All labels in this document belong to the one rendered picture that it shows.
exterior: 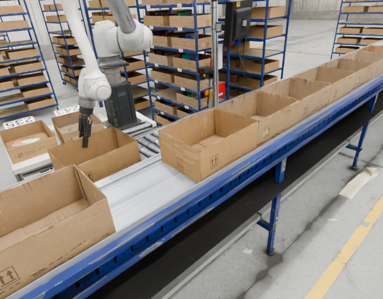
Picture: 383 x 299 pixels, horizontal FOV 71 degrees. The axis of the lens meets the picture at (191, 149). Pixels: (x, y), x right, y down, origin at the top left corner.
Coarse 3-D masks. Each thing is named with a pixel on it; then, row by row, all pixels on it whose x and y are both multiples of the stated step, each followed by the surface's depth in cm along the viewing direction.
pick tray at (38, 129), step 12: (0, 132) 187; (12, 132) 192; (24, 132) 197; (36, 132) 202; (48, 132) 195; (36, 144) 169; (48, 144) 174; (12, 156) 163; (24, 156) 167; (36, 156) 172
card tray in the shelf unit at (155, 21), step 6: (144, 18) 301; (150, 18) 292; (156, 18) 284; (162, 18) 276; (168, 18) 279; (144, 24) 306; (150, 24) 296; (156, 24) 288; (162, 24) 279; (168, 24) 282
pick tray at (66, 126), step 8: (56, 120) 206; (64, 120) 209; (72, 120) 213; (96, 120) 204; (56, 128) 190; (64, 128) 207; (72, 128) 206; (96, 128) 188; (64, 136) 177; (72, 136) 180
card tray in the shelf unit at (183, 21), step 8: (176, 16) 261; (184, 16) 252; (192, 16) 245; (200, 16) 247; (208, 16) 252; (176, 24) 266; (184, 24) 257; (192, 24) 249; (200, 24) 250; (208, 24) 256
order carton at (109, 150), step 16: (112, 128) 166; (64, 144) 149; (80, 144) 155; (96, 144) 162; (112, 144) 169; (128, 144) 143; (64, 160) 151; (80, 160) 158; (96, 160) 133; (112, 160) 139; (128, 160) 146; (96, 176) 136
